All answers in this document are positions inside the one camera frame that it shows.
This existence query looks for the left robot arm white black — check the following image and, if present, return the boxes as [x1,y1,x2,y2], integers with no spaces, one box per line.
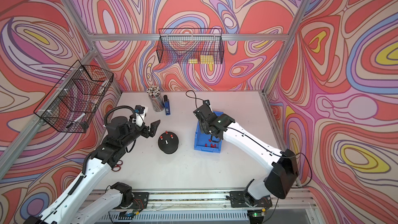
[25,105,161,224]

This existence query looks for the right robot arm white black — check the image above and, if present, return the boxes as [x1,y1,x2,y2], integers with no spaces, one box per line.
[193,103,299,206]

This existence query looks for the black dome with screws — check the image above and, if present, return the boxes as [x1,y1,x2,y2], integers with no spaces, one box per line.
[158,131,179,155]

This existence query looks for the blue plastic bin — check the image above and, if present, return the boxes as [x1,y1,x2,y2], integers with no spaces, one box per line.
[194,121,222,153]

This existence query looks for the blue stapler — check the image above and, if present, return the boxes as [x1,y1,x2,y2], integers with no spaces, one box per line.
[163,95,171,116]

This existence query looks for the clear pencil holder with pencils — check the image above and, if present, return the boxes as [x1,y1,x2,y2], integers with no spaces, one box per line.
[147,86,164,112]

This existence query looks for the yellow block in basket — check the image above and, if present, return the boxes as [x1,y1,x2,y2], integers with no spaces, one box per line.
[200,55,215,64]

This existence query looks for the white marker in basket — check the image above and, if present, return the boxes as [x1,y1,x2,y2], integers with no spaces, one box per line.
[66,113,86,129]

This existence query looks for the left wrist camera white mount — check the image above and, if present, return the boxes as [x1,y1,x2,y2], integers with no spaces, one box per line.
[132,105,147,129]

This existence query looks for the red handled scissors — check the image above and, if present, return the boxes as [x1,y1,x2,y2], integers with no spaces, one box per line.
[112,160,123,172]

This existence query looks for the black wire basket at back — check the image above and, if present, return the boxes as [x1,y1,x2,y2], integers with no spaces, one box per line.
[156,28,224,65]

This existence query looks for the black wire basket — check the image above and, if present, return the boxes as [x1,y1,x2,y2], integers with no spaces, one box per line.
[34,61,114,133]
[156,28,224,65]

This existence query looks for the black wire basket on left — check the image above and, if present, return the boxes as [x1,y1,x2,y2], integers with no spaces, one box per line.
[34,61,114,133]

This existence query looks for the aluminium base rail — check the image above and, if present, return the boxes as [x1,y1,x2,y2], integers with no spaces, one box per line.
[62,188,318,224]

